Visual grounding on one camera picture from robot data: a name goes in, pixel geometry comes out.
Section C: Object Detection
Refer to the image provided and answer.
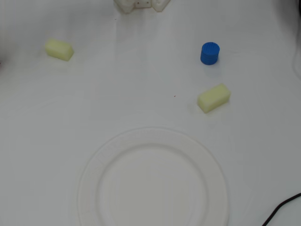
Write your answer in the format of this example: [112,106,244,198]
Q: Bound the pale yellow foam block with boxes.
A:
[197,82,231,114]
[44,38,75,62]

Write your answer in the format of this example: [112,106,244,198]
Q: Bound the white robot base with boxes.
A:
[113,0,172,13]

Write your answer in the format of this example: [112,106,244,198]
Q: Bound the white round plate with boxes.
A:
[77,126,229,226]

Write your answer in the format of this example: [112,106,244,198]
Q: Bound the blue ribbed cylinder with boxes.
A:
[200,41,221,65]

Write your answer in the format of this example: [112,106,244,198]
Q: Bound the thin black cable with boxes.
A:
[261,192,301,226]

